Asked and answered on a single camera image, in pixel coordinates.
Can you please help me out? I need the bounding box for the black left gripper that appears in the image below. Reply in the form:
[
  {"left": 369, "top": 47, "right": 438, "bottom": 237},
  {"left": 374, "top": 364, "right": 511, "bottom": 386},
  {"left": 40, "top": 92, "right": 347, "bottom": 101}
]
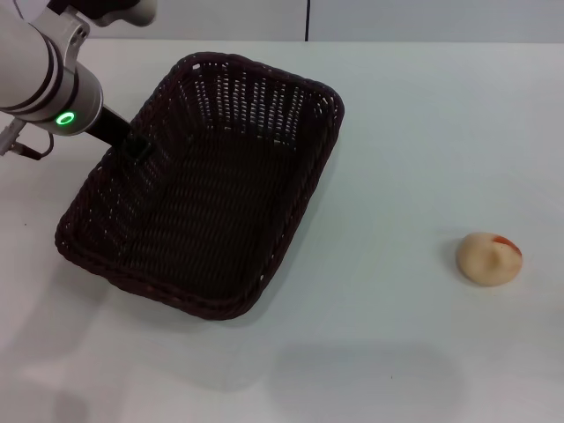
[{"left": 84, "top": 103, "right": 154, "bottom": 161}]

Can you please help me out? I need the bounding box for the dark brown woven rectangular basket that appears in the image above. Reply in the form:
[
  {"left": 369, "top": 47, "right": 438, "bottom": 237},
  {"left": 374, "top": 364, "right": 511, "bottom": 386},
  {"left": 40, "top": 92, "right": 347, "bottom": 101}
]
[{"left": 54, "top": 51, "right": 345, "bottom": 322}]

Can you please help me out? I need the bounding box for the beige bun with orange spot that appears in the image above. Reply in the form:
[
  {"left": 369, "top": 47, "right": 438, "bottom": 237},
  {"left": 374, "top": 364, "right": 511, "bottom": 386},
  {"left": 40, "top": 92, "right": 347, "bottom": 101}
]
[{"left": 456, "top": 231, "right": 524, "bottom": 287}]

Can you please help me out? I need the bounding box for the left wrist cable with connector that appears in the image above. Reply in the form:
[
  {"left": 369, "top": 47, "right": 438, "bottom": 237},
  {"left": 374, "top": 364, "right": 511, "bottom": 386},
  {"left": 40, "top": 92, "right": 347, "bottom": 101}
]
[{"left": 0, "top": 117, "right": 55, "bottom": 160}]

